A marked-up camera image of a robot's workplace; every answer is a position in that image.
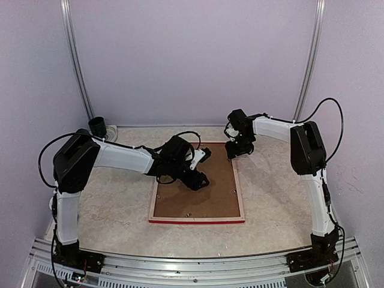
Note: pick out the white round plate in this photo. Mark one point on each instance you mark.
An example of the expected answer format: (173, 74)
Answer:
(111, 133)

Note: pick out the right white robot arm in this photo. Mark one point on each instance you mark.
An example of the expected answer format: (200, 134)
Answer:
(308, 160)

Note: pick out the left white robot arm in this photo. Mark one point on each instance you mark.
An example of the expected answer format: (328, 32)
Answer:
(177, 159)

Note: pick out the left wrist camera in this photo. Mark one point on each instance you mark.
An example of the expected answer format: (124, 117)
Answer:
(199, 156)

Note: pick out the brown backing board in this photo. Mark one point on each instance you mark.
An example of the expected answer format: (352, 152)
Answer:
(195, 198)

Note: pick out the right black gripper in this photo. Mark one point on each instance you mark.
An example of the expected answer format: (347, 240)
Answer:
(231, 152)

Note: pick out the left aluminium corner post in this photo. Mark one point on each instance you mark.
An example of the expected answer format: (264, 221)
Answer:
(71, 41)

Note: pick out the black cup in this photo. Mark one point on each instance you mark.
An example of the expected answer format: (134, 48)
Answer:
(97, 127)

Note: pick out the front aluminium rail base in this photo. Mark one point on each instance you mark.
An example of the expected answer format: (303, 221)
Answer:
(124, 270)

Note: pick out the aluminium corner post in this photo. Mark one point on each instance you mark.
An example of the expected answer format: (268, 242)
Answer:
(311, 59)
(71, 41)

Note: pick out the red wooden picture frame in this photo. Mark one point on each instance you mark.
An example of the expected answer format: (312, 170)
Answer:
(195, 220)

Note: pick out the right aluminium corner post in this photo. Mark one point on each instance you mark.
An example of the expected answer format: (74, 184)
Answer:
(311, 59)

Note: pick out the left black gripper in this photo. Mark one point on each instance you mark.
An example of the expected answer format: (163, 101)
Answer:
(194, 182)

